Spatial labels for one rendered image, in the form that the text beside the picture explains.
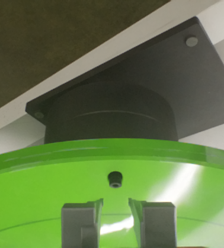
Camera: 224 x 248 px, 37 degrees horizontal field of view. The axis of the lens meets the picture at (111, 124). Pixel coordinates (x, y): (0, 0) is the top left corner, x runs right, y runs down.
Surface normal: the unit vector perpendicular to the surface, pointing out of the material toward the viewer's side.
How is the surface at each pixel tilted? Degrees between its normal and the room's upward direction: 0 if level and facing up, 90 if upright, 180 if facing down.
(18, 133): 0
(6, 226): 23
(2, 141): 0
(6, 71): 0
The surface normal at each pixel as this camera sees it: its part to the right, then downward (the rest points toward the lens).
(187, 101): 0.01, 0.81
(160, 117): 0.69, -0.43
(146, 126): 0.45, -0.54
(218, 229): 0.22, 0.58
